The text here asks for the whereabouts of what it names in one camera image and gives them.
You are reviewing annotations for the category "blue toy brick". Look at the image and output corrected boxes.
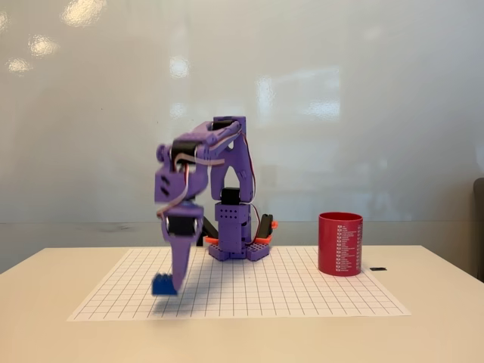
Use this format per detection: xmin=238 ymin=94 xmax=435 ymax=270
xmin=151 ymin=272 xmax=178 ymax=296

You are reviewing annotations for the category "red cup with white print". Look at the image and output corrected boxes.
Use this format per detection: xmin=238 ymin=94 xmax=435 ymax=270
xmin=317 ymin=212 xmax=365 ymax=278

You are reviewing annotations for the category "black table clamp orange pad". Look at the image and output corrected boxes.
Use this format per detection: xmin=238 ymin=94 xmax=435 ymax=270
xmin=196 ymin=215 xmax=220 ymax=247

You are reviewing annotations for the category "black table clamp orange knob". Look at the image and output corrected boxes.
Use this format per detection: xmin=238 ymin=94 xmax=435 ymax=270
xmin=251 ymin=213 xmax=281 ymax=244

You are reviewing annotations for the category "white grid paper sheet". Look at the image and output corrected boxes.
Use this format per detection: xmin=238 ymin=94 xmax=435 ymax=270
xmin=67 ymin=247 xmax=412 ymax=322

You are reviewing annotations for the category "white red servo cable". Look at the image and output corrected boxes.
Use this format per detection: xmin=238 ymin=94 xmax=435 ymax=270
xmin=156 ymin=130 xmax=262 ymax=243

